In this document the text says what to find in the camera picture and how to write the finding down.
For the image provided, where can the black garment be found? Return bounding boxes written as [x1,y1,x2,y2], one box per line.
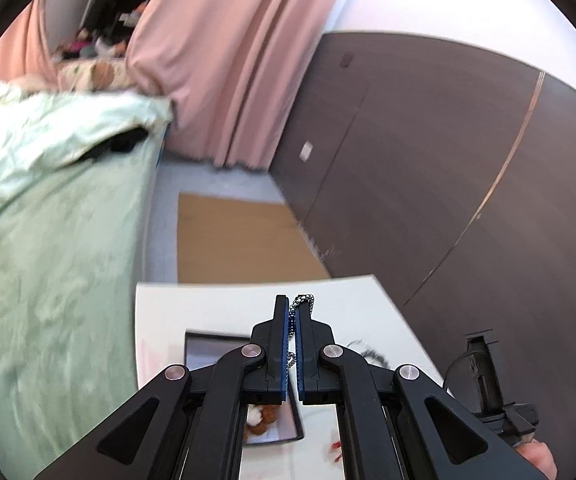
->
[85,127,149,161]

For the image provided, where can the flat brown cardboard sheet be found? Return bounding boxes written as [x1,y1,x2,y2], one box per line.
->
[177,191,333,285]

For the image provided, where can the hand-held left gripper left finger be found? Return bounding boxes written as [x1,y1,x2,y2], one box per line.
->
[33,295,289,480]

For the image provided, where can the black box with white inside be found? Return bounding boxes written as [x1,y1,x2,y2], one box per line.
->
[185,330,305,445]

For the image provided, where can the patterned cream pillow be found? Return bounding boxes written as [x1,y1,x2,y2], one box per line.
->
[58,57,136,93]

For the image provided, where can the bed with green sheet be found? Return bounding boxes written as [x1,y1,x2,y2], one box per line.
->
[0,135,163,471]

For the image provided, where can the narrow pink curtain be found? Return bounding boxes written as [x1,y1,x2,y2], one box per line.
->
[0,0,61,86]

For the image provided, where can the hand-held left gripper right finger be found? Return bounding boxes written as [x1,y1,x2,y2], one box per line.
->
[296,305,558,480]

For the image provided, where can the pile of colourful clothes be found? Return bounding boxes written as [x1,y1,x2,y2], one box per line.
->
[55,5,144,61]

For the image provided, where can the large pink curtain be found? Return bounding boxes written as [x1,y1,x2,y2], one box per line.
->
[125,0,369,171]

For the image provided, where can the dark bead bracelet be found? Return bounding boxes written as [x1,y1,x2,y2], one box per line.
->
[347,340,393,367]

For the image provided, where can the white square board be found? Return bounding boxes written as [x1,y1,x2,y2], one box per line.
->
[135,274,443,480]

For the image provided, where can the light green duvet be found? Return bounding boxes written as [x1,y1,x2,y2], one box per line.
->
[0,80,173,201]

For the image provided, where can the silver ball chain necklace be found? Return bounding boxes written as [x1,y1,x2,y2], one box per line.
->
[287,294,316,376]

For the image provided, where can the person's right hand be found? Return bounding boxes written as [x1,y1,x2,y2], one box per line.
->
[515,440,558,480]

